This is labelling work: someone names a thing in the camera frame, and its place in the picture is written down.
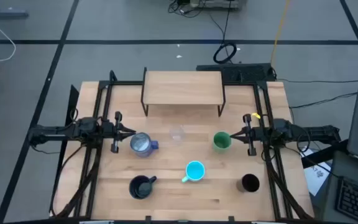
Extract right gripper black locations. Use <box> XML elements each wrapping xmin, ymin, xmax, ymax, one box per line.
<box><xmin>230</xmin><ymin>113</ymin><xmax>264</xmax><ymax>156</ymax></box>

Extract turquoise mug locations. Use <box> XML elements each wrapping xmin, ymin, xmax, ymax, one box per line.
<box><xmin>181</xmin><ymin>160</ymin><xmax>206</xmax><ymax>184</ymax></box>

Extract black tumbler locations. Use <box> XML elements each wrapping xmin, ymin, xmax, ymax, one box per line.
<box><xmin>236</xmin><ymin>173</ymin><xmax>260</xmax><ymax>193</ymax></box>

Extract white paper sheet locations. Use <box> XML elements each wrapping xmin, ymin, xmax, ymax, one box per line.
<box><xmin>300</xmin><ymin>146</ymin><xmax>332</xmax><ymax>197</ymax></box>

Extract grey desk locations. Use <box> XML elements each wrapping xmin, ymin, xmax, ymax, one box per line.
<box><xmin>321</xmin><ymin>151</ymin><xmax>358</xmax><ymax>224</ymax></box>

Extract black keyboard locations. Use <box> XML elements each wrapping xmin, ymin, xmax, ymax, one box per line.
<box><xmin>335</xmin><ymin>177</ymin><xmax>358</xmax><ymax>224</ymax></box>

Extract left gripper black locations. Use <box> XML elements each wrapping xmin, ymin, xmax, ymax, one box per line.
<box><xmin>101</xmin><ymin>111</ymin><xmax>136</xmax><ymax>154</ymax></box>

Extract grey power strip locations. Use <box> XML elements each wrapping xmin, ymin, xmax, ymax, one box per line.
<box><xmin>190</xmin><ymin>0</ymin><xmax>241</xmax><ymax>9</ymax></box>

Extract dark blue enamel mug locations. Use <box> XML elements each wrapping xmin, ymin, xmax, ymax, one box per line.
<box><xmin>128</xmin><ymin>175</ymin><xmax>158</xmax><ymax>200</ymax></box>

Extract grey desk leg base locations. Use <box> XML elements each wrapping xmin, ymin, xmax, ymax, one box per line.
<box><xmin>0</xmin><ymin>0</ymin><xmax>29</xmax><ymax>19</ymax></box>

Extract black metal table frame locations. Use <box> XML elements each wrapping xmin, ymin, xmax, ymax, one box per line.
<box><xmin>50</xmin><ymin>70</ymin><xmax>315</xmax><ymax>224</ymax></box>

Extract purple steel mug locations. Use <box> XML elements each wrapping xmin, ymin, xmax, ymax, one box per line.
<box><xmin>129</xmin><ymin>132</ymin><xmax>160</xmax><ymax>158</ymax></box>

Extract yellow cable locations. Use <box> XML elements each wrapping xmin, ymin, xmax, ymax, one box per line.
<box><xmin>270</xmin><ymin>0</ymin><xmax>291</xmax><ymax>65</ymax></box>

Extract green plastic cup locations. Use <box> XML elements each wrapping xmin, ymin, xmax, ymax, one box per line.
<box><xmin>213</xmin><ymin>131</ymin><xmax>232</xmax><ymax>154</ymax></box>

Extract wooden shelf black metal legs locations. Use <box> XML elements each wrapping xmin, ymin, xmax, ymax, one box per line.
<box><xmin>140</xmin><ymin>67</ymin><xmax>226</xmax><ymax>118</ymax></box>

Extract clear glass cup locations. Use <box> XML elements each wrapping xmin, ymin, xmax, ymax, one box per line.
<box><xmin>168</xmin><ymin>124</ymin><xmax>186</xmax><ymax>146</ymax></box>

